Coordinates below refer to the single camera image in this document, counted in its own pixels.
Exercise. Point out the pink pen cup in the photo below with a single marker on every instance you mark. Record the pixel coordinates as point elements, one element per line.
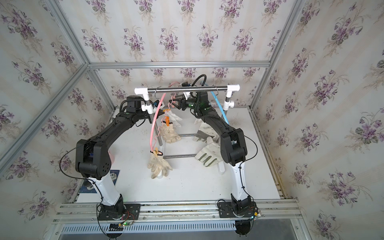
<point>112,157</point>

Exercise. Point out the orange clothes peg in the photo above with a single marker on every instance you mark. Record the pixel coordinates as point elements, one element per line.
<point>167,120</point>

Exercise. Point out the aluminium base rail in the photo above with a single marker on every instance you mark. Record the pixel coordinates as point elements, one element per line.
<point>89,213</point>

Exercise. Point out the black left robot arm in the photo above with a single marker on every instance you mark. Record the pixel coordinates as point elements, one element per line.
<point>93,161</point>

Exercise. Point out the blue wavy hanger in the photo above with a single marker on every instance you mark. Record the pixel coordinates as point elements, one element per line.
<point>219,108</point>

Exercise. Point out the beige knit glove red cuff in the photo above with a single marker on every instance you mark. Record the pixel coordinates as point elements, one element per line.
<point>158,166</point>

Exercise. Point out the small circuit board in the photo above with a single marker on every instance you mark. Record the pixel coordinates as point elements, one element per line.
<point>119,227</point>

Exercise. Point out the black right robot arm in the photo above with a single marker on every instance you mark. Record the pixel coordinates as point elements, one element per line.
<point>231,149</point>

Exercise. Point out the white glove with grey strap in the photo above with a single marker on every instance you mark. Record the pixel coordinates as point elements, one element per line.
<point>210,155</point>

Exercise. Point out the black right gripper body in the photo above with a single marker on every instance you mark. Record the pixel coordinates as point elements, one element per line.
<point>184,104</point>

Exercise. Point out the pink wavy hanger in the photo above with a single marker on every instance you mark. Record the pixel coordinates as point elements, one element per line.
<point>155,137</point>

